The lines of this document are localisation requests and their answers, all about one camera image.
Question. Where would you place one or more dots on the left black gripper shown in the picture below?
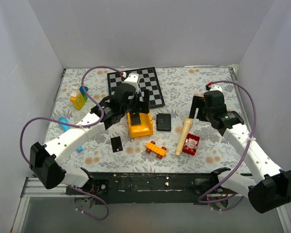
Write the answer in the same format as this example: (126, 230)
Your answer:
(141, 107)

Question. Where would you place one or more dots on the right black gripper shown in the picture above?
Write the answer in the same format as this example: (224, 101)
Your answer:
(198, 102)

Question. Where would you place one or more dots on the black leather card holder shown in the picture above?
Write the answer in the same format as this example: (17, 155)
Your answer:
(163, 122)

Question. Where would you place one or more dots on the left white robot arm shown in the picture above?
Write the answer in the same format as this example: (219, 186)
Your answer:
(47, 160)

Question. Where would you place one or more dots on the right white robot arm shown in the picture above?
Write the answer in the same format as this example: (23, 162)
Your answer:
(270, 185)

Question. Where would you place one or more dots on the black card on table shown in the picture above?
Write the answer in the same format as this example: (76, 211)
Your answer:
(116, 144)

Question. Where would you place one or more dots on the cream toy microphone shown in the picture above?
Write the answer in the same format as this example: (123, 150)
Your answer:
(187, 124)

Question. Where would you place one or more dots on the black white chessboard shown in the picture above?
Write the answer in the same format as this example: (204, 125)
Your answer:
(148, 80)

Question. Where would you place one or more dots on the yellow plastic bin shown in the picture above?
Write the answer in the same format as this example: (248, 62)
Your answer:
(145, 129)

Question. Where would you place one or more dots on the red owl toy block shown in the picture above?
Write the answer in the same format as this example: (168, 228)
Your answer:
(191, 144)

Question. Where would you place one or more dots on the floral table mat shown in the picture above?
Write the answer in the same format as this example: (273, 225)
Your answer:
(178, 86)

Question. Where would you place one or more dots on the orange toy car block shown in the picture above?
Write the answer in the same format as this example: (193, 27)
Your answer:
(159, 151)

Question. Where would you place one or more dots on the colourful stacked toy blocks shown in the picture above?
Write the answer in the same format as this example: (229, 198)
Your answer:
(78, 97)

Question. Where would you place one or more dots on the blue toy microphone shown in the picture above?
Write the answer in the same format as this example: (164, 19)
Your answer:
(66, 128)

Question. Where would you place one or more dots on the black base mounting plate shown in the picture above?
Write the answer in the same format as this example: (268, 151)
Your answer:
(119, 188)

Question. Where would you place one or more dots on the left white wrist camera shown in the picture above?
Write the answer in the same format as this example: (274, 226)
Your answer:
(133, 79)

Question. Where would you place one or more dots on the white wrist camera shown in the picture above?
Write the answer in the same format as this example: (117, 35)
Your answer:
(133, 79)
(213, 87)

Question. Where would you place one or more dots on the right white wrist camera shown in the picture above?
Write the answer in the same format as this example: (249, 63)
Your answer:
(213, 87)

